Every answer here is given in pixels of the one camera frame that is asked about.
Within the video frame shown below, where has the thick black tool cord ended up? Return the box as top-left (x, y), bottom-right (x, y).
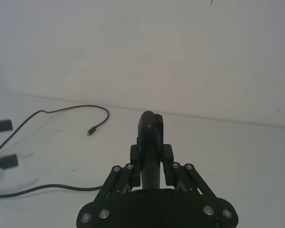
top-left (0, 185), bottom-right (103, 199)

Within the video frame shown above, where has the pale backdrop wall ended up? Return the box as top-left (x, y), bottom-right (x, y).
top-left (0, 0), bottom-right (285, 130)

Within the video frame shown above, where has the white table cloth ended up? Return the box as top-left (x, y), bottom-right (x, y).
top-left (0, 92), bottom-right (285, 228)

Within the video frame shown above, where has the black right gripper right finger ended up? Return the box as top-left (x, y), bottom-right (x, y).
top-left (161, 143), bottom-right (219, 200)

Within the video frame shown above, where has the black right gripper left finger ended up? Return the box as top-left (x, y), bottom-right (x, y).
top-left (95, 144), bottom-right (143, 205)

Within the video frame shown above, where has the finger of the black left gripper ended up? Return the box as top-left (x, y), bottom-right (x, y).
top-left (0, 153), bottom-right (19, 181)
top-left (0, 119), bottom-right (14, 133)

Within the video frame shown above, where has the black corded tool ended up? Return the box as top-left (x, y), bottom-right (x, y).
top-left (135, 111), bottom-right (165, 191)

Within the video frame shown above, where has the thin black cable with plug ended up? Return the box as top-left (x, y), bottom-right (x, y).
top-left (0, 105), bottom-right (110, 161)

